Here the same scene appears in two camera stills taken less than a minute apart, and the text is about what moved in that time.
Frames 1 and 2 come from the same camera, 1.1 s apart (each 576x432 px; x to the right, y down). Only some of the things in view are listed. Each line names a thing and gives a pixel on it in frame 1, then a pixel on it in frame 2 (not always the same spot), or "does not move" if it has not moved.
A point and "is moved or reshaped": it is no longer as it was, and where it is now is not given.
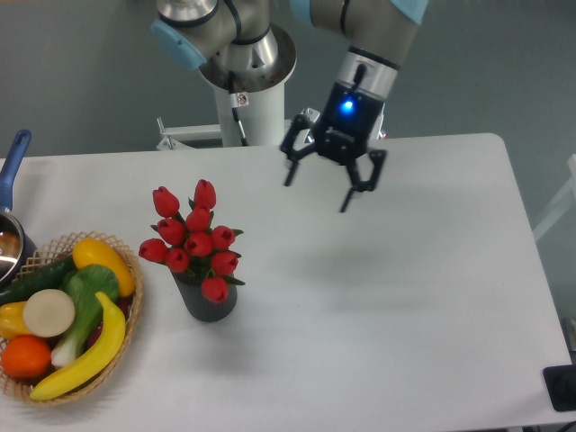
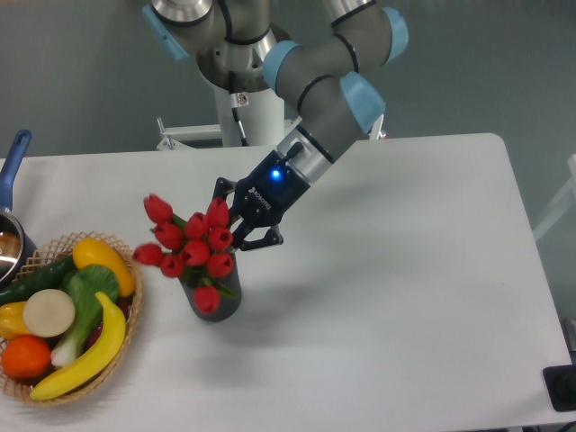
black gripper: x=349 y=121 to x=262 y=198
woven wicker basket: x=53 y=249 does not move
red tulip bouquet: x=191 y=243 is moved or reshaped
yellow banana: x=96 y=364 does not move
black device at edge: x=560 y=382 does not move
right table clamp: x=381 y=134 does not move
